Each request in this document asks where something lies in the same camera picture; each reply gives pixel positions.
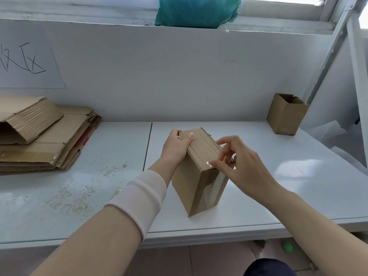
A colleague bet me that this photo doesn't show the person's left hand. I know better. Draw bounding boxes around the person's left hand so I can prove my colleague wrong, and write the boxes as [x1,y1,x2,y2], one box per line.
[159,129,195,173]

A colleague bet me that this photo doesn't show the person's right hand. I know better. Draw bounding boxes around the person's right hand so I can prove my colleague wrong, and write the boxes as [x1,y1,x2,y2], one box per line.
[207,135,281,199]

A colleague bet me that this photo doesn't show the torn-edge brown cardboard box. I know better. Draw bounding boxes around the torn-edge brown cardboard box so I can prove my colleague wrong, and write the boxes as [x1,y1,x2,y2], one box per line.
[171,128,236,217]

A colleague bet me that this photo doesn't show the small brown cardboard box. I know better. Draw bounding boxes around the small brown cardboard box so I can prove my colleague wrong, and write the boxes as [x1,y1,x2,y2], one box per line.
[266,92,310,136]

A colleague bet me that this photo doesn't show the red printed cardboard box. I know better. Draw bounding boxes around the red printed cardboard box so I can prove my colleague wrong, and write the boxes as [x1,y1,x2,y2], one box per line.
[73,126,95,150]

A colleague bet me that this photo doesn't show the green printed cardboard box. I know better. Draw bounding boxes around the green printed cardboard box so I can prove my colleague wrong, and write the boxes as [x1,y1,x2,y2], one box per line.
[0,112,102,174]

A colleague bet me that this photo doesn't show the large cardboard box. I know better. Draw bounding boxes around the large cardboard box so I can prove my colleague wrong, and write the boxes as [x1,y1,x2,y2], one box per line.
[0,96,64,146]

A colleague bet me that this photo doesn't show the person's right forearm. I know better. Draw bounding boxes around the person's right forearm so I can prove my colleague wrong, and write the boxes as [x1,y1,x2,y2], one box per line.
[250,184,368,276]

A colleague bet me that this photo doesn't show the person's left forearm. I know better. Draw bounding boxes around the person's left forearm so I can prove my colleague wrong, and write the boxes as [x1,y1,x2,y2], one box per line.
[28,161,177,276]

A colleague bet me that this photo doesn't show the person's black trousers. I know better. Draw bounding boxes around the person's black trousers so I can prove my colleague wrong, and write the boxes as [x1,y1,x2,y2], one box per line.
[243,258,297,276]

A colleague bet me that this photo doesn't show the white wrist sleeve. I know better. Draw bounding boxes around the white wrist sleeve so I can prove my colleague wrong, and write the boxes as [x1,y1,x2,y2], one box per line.
[105,170,168,242]

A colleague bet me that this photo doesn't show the white metal shelf rack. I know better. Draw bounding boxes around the white metal shelf rack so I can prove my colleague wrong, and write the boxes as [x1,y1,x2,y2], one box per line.
[0,0,368,276]

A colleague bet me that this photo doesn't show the teal plastic bag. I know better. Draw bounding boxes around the teal plastic bag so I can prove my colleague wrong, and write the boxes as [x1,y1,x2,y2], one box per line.
[154,0,242,29]

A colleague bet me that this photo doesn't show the white handwritten paper sign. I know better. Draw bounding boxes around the white handwritten paper sign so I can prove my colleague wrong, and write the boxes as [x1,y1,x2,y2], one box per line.
[0,20,66,89]

